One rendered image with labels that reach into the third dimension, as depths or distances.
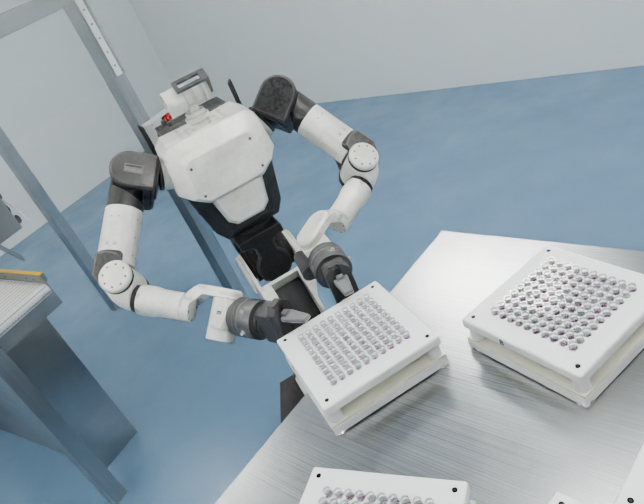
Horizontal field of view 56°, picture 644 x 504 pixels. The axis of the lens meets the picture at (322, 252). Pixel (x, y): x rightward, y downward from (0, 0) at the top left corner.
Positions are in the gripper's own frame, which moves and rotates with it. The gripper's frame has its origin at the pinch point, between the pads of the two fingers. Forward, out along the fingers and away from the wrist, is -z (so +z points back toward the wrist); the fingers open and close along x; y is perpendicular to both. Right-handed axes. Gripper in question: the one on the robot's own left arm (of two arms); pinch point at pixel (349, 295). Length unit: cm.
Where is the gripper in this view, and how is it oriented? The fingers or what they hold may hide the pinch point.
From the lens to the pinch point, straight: 128.4
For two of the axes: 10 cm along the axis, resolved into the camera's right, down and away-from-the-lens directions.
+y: -9.0, 4.4, -0.6
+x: 3.5, 7.9, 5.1
